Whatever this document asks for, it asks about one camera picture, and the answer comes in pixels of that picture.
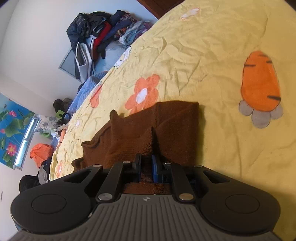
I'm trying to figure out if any brown knit sweater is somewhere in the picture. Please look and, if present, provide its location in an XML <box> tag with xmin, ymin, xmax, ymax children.
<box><xmin>72</xmin><ymin>101</ymin><xmax>199</xmax><ymax>194</ymax></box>

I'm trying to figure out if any pile of mixed clothes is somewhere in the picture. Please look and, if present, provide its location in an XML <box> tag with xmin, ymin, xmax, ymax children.
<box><xmin>66</xmin><ymin>10</ymin><xmax>152</xmax><ymax>82</ymax></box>

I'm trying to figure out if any orange plastic bag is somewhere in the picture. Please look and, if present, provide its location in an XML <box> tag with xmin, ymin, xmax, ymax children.
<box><xmin>30</xmin><ymin>143</ymin><xmax>54</xmax><ymax>168</ymax></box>

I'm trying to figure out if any dark bag on bedside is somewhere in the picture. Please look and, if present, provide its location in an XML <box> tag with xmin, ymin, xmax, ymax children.
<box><xmin>53</xmin><ymin>98</ymin><xmax>73</xmax><ymax>113</ymax></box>

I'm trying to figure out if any floral patterned pillow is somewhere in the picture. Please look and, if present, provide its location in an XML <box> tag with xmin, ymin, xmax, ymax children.
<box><xmin>34</xmin><ymin>115</ymin><xmax>61</xmax><ymax>137</ymax></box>

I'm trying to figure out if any blue quilted blanket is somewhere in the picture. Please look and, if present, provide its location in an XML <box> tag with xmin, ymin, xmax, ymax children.
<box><xmin>67</xmin><ymin>71</ymin><xmax>107</xmax><ymax>115</ymax></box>

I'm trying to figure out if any black garment beside bed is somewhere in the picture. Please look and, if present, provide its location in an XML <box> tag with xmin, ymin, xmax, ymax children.
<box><xmin>19</xmin><ymin>160</ymin><xmax>50</xmax><ymax>193</ymax></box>

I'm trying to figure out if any grey framed panel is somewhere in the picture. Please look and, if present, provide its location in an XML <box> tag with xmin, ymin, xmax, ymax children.
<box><xmin>59</xmin><ymin>49</ymin><xmax>76</xmax><ymax>79</ymax></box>

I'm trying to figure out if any yellow floral bed sheet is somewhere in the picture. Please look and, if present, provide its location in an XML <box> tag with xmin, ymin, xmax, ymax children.
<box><xmin>50</xmin><ymin>1</ymin><xmax>295</xmax><ymax>240</ymax></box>

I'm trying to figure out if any brown wooden door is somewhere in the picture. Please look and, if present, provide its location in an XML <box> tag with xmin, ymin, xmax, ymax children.
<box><xmin>137</xmin><ymin>0</ymin><xmax>184</xmax><ymax>19</ymax></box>

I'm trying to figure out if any lotus flower wall poster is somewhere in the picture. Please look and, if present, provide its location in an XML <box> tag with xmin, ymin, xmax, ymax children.
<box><xmin>1</xmin><ymin>94</ymin><xmax>35</xmax><ymax>168</ymax></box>

